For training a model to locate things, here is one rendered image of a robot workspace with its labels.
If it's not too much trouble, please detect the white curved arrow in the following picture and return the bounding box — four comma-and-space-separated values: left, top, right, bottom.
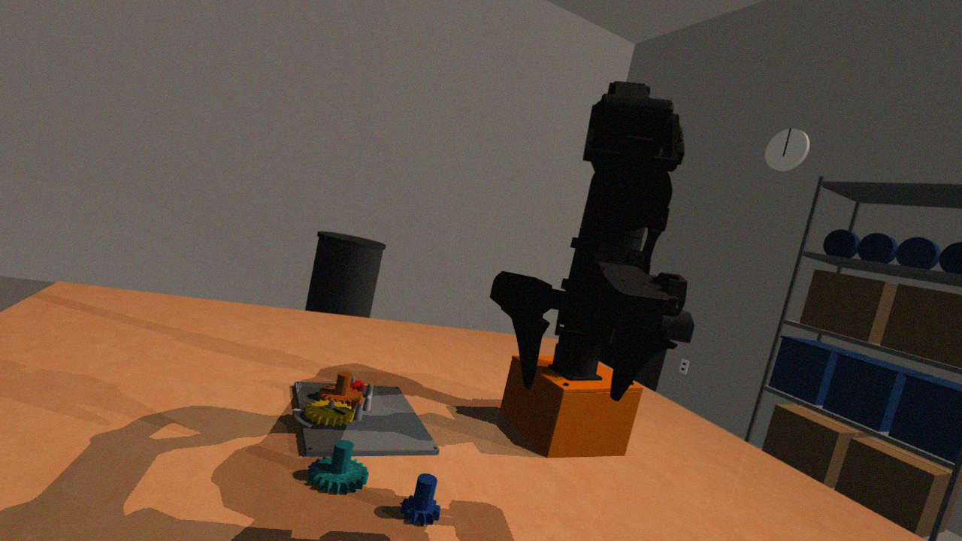
291, 408, 312, 427

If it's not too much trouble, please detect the orange gear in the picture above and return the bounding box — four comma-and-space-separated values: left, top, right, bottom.
318, 371, 363, 407

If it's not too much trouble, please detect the teal gear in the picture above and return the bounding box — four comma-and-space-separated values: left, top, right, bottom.
308, 440, 368, 495

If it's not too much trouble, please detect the blue gear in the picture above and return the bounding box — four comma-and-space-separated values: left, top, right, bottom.
401, 473, 441, 526

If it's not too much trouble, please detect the yellow gear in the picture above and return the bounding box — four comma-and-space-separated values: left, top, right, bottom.
304, 400, 354, 426

